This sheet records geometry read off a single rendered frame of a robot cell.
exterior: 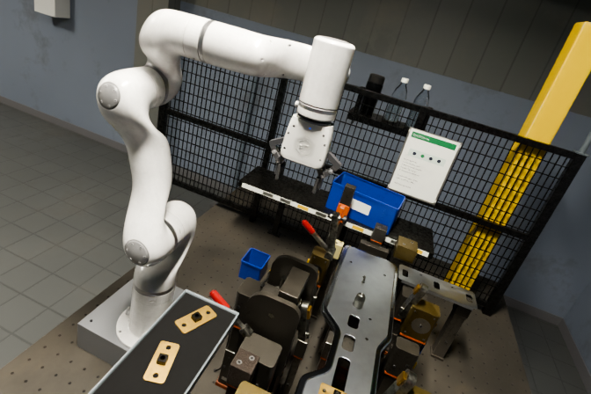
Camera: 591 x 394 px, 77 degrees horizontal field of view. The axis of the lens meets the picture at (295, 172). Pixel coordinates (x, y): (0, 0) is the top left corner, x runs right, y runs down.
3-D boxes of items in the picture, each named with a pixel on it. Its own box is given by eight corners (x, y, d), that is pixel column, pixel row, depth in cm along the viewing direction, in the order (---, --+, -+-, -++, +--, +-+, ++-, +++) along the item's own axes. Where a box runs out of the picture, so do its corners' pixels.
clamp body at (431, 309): (409, 396, 130) (449, 322, 116) (375, 380, 132) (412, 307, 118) (410, 380, 135) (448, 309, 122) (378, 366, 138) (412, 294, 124)
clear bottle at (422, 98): (418, 131, 168) (435, 88, 160) (404, 127, 169) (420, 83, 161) (418, 127, 174) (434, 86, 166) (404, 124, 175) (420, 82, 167)
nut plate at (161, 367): (163, 384, 65) (164, 380, 65) (142, 380, 65) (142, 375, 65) (179, 346, 73) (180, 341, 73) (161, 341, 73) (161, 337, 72)
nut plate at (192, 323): (184, 334, 75) (184, 331, 75) (173, 322, 78) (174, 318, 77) (217, 317, 82) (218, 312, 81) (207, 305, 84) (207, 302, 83)
